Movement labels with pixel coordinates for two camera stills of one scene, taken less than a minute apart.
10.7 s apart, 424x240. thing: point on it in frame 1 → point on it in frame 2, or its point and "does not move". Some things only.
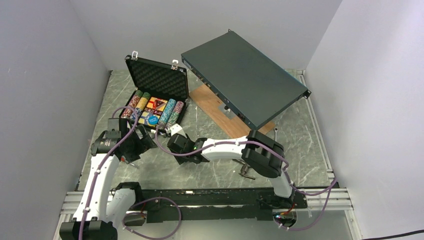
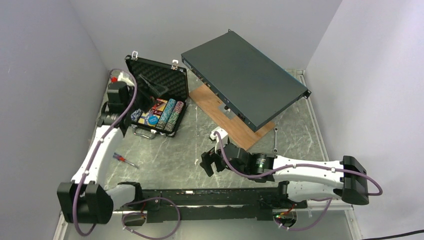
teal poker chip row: x=167 y=113 does not move
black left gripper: x=143 y=144 → x=153 y=90
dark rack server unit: x=241 y=80 does not move
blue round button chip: x=152 y=119 does not move
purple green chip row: x=176 y=110 does not move
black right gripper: x=180 y=159 → x=208 y=158
